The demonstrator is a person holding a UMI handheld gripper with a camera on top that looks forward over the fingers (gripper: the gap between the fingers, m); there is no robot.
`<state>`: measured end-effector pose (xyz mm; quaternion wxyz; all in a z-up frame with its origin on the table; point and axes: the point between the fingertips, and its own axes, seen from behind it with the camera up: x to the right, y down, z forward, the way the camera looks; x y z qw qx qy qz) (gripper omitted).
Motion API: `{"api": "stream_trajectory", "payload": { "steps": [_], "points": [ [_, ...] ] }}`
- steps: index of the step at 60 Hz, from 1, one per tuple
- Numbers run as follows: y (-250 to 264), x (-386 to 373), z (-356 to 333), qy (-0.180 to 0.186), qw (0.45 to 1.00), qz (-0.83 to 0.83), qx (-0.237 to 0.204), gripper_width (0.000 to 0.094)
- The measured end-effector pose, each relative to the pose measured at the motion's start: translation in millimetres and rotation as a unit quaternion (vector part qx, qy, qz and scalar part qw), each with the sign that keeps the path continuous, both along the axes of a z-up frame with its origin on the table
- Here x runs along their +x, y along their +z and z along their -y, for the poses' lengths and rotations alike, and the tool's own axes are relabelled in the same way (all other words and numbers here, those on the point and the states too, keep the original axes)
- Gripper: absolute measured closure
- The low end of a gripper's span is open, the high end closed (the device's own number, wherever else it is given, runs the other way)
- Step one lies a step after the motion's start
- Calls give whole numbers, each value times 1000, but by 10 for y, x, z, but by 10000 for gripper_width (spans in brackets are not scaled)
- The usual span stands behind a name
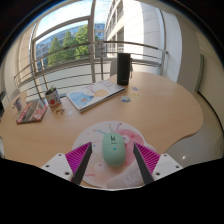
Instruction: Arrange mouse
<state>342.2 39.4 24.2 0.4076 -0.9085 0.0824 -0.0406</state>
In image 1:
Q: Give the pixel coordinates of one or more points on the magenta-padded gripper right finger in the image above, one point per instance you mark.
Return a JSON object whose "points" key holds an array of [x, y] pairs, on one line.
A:
{"points": [[151, 161]]}

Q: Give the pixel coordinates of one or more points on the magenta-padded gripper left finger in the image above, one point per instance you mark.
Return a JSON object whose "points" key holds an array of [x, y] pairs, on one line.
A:
{"points": [[75, 160]]}

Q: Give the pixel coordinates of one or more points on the mint green computer mouse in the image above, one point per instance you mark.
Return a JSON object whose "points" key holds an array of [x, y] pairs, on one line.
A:
{"points": [[114, 151]]}

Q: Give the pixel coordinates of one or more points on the round pink printed mouse pad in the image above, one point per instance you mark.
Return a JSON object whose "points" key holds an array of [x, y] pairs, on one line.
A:
{"points": [[96, 133]]}

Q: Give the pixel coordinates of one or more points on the beige sticker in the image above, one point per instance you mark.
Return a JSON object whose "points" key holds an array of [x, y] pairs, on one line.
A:
{"points": [[59, 111]]}

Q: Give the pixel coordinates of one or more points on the red cover magazine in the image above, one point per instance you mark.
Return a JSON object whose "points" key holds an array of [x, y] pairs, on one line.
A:
{"points": [[33, 111]]}

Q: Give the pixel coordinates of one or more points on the white plant pot, red print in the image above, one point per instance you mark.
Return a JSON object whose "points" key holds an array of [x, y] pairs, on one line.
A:
{"points": [[53, 99]]}

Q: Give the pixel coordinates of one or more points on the illustrated light blue book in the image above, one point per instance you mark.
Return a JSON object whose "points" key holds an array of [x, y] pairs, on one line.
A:
{"points": [[93, 95]]}

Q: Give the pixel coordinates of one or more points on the blue round sticker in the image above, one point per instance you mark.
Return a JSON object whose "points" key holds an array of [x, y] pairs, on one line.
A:
{"points": [[125, 99]]}

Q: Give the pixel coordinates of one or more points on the yellow sticker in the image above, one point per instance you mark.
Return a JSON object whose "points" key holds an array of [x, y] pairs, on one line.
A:
{"points": [[135, 95]]}

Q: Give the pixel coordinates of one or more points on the small blue sticker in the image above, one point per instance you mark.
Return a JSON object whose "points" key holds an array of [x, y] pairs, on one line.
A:
{"points": [[135, 88]]}

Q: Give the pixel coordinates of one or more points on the small printed container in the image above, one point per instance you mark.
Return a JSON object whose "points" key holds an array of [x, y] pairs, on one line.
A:
{"points": [[18, 104]]}

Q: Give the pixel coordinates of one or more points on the black tall tumbler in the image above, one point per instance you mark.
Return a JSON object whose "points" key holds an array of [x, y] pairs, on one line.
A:
{"points": [[123, 68]]}

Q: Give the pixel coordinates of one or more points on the metal balcony railing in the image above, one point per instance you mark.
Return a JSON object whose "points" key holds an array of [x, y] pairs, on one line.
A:
{"points": [[101, 60]]}

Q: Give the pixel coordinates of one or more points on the green trees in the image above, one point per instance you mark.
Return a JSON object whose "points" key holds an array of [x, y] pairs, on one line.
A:
{"points": [[71, 45]]}

